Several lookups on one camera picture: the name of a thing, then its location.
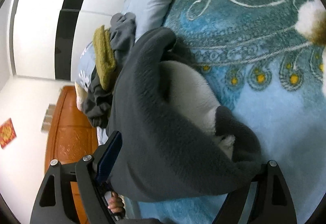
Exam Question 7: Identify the dark grey white fleece garment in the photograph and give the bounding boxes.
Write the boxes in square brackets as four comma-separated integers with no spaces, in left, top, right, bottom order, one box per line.
[107,27,261,202]

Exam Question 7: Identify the dark grey clothes pile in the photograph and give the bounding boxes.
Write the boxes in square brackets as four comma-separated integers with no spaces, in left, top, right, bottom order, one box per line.
[78,12,136,128]

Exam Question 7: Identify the person's right hand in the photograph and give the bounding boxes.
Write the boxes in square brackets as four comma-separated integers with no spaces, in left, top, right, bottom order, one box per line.
[107,191,124,214]

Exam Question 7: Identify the orange wooden door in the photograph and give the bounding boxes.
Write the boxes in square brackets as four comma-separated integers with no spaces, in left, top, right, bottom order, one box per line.
[44,86,99,224]

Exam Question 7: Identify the olive green knitted garment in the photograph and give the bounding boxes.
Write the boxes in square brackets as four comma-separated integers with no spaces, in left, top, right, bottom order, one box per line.
[92,25,117,90]

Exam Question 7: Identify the teal floral plush blanket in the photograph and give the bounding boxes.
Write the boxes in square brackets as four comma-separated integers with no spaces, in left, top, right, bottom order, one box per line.
[135,0,326,224]

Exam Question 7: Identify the red paper wall decoration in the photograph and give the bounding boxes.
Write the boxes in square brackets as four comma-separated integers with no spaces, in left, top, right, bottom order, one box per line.
[0,118,16,149]

